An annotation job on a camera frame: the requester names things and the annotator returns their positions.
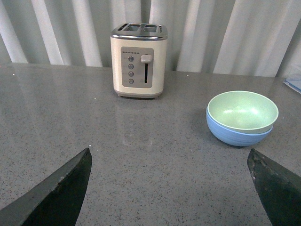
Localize blue bowl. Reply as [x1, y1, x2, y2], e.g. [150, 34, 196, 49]
[206, 109, 273, 147]

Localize green bowl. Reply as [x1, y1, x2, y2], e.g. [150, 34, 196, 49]
[207, 90, 279, 134]

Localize white curtain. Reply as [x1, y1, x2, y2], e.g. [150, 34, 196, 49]
[0, 0, 301, 77]

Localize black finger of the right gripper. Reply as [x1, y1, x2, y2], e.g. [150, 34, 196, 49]
[247, 149, 301, 226]
[0, 148, 92, 226]

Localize cream two-slot toaster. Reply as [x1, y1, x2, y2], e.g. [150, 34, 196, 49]
[110, 23, 168, 98]

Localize clear plastic food container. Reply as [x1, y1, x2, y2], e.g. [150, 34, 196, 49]
[283, 64, 301, 94]

